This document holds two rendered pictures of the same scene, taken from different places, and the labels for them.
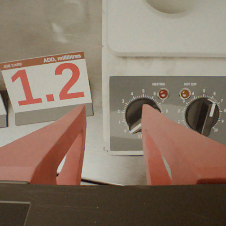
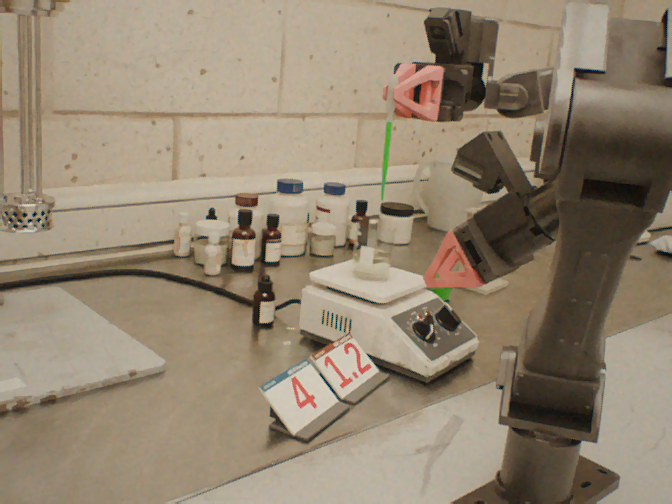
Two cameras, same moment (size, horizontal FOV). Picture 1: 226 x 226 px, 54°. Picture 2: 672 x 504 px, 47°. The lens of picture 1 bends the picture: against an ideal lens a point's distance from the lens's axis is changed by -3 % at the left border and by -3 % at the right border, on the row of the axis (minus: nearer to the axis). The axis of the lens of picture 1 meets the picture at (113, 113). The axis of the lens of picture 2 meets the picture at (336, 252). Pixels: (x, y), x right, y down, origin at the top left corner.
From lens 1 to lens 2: 0.85 m
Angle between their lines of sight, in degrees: 67
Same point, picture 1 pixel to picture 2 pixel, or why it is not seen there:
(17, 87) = (332, 372)
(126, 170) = (449, 385)
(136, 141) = (436, 349)
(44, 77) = (342, 358)
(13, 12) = (236, 366)
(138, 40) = (388, 291)
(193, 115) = (443, 321)
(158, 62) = (401, 304)
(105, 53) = (373, 313)
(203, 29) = (403, 280)
